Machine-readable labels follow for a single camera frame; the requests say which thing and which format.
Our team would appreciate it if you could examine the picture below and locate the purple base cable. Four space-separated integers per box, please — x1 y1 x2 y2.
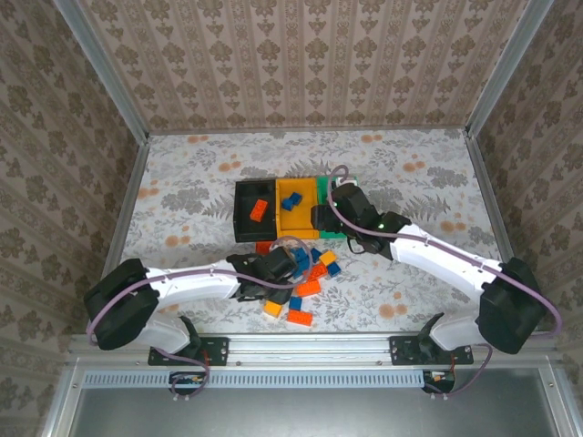
423 343 496 401
152 346 211 401

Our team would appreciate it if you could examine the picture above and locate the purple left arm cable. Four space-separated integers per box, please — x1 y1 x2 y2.
85 235 314 342

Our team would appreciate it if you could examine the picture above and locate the black plastic bin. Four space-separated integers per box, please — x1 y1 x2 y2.
232 178 280 244

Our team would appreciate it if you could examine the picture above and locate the aluminium frame post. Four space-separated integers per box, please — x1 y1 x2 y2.
52 0 151 142
465 0 555 137

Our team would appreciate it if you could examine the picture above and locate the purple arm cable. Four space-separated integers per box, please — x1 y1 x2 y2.
85 235 314 342
326 164 564 340

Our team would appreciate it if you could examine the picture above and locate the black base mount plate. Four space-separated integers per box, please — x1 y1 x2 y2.
389 335 475 366
148 336 230 367

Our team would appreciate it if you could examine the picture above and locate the yellow plastic bin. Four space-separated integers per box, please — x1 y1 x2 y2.
275 176 321 241

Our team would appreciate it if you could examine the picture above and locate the aluminium mounting rail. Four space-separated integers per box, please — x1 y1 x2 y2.
67 333 564 370

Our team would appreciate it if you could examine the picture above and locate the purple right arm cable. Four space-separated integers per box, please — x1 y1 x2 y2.
326 164 564 340

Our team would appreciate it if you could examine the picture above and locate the grey metal panel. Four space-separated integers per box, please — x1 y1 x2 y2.
67 386 564 437

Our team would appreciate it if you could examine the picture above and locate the floral print tablecloth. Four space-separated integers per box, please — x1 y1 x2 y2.
120 129 506 336

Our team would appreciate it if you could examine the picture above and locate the grey slotted cable duct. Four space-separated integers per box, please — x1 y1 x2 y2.
83 368 424 390

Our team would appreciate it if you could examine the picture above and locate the aluminium side frame rail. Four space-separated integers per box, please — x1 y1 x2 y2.
463 129 509 268
100 134 150 279

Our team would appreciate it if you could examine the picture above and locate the green plastic bin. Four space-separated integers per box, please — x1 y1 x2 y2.
316 175 361 241

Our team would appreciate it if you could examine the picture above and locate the aluminium back frame rail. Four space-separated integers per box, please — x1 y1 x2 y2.
146 126 470 137

